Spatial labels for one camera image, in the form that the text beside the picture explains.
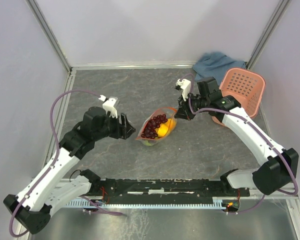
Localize yellow mango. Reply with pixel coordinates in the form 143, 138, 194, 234
156, 123, 169, 138

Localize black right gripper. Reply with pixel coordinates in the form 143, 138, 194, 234
174, 91, 209, 121

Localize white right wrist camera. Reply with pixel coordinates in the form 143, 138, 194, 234
175, 79, 192, 102

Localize blue cloth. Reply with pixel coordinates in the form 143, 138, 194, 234
192, 51, 246, 85

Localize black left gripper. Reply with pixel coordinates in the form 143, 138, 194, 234
93, 110, 136, 141

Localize light blue cable duct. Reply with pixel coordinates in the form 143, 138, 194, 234
64, 196, 237, 209

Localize orange mango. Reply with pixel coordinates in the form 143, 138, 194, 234
165, 118, 177, 132

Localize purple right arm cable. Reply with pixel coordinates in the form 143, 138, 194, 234
178, 73, 299, 215

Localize pink plastic basket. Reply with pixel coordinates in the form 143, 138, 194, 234
219, 67, 266, 119

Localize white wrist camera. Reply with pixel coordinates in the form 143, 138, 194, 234
98, 95, 118, 119
175, 79, 192, 102

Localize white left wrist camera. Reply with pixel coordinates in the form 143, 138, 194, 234
98, 95, 118, 119

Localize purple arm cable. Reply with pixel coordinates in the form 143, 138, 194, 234
178, 73, 299, 215
9, 89, 126, 237

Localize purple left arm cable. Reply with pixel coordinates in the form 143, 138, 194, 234
9, 89, 126, 237

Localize dark red grapes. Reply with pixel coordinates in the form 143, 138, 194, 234
141, 114, 168, 139

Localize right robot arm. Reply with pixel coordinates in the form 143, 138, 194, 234
175, 76, 299, 196

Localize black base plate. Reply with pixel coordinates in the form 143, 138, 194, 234
85, 178, 250, 205

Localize clear zip top bag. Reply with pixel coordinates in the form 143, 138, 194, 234
136, 107, 177, 147

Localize green bumpy fruit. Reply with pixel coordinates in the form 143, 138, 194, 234
143, 139, 156, 147

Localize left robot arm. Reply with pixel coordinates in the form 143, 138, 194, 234
3, 107, 136, 237

